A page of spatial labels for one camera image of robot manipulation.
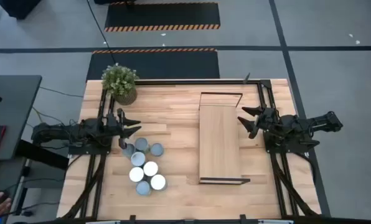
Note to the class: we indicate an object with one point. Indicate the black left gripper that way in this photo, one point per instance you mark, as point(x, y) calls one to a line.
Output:
point(114, 126)

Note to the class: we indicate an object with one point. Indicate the wooden tray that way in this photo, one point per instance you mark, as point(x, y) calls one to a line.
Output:
point(218, 140)

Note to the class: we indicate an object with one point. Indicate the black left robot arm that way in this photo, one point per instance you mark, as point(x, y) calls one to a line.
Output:
point(58, 132)

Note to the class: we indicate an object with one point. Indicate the black equipment case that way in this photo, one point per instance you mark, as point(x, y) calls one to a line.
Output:
point(17, 7)

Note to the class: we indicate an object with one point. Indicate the black desk support beam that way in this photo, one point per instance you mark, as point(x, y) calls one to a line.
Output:
point(42, 154)

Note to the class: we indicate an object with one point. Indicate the orange-label tin can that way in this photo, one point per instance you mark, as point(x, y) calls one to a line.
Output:
point(150, 168)
point(138, 158)

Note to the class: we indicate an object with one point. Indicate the dark grey side desk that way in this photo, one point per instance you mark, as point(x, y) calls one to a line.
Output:
point(2, 177)

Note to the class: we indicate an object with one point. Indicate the black hazard-striped floor mat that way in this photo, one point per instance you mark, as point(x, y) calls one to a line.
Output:
point(160, 14)
point(173, 65)

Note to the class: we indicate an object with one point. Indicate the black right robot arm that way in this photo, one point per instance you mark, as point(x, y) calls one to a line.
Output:
point(297, 124)

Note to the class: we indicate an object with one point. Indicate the silver-lidded tin can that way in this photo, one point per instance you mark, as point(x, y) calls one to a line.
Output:
point(136, 174)
point(141, 144)
point(157, 182)
point(142, 188)
point(129, 152)

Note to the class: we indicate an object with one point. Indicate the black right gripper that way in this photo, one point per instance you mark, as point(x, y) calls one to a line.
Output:
point(269, 119)

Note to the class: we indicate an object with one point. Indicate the green plant in ribbed pot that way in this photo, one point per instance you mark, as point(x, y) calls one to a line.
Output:
point(120, 82)

